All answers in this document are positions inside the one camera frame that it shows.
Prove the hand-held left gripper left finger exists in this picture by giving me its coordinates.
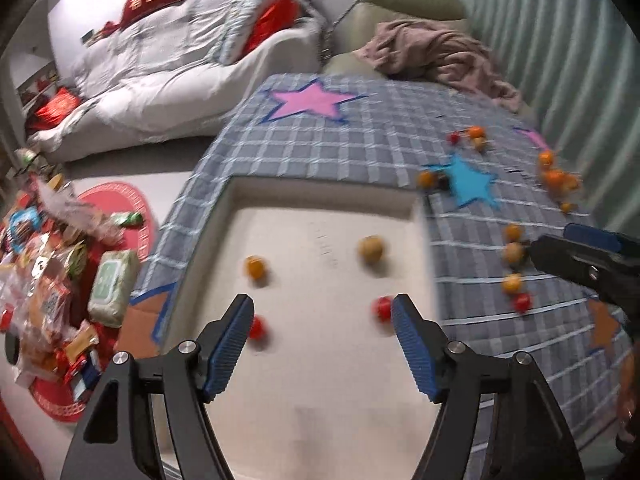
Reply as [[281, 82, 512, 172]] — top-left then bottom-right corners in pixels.
[[60, 293, 255, 480]]

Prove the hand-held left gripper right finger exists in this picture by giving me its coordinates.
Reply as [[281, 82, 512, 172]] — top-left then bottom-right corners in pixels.
[[391, 293, 586, 480]]

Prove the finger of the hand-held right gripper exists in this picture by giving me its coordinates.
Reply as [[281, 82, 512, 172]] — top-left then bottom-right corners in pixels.
[[563, 222, 640, 262], [530, 234, 640, 334]]

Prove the beige shallow tray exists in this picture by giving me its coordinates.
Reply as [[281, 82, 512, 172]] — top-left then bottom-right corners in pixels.
[[159, 174, 453, 480]]

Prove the green wet wipes pack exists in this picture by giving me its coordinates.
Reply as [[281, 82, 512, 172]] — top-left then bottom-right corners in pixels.
[[87, 250, 141, 330]]

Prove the pale green curtain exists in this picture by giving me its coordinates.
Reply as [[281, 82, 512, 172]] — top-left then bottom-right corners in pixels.
[[467, 0, 640, 233]]

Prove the red round rug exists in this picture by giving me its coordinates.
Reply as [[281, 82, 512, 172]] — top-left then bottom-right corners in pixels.
[[30, 181, 160, 423]]

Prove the pile of snack packets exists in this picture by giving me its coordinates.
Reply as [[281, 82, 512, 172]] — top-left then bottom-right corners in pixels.
[[0, 147, 131, 403]]

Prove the grey plaid star blanket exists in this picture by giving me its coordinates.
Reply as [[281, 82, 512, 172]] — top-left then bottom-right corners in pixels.
[[116, 72, 636, 461]]

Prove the pink throw blanket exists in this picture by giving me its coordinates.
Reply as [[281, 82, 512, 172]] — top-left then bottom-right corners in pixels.
[[354, 19, 526, 111]]

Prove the white sofa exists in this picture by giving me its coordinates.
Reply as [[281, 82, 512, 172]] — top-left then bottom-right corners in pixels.
[[27, 0, 331, 163]]

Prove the red square cushion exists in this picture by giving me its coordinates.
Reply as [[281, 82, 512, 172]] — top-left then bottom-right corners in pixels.
[[26, 87, 83, 133]]

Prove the green armchair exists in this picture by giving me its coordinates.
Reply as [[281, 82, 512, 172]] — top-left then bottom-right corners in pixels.
[[320, 0, 536, 113]]

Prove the white quilt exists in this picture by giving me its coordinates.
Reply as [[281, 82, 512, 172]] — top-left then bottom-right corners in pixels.
[[30, 0, 326, 143]]

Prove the red satin cushion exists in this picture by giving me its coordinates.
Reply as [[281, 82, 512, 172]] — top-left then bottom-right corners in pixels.
[[242, 0, 303, 58]]

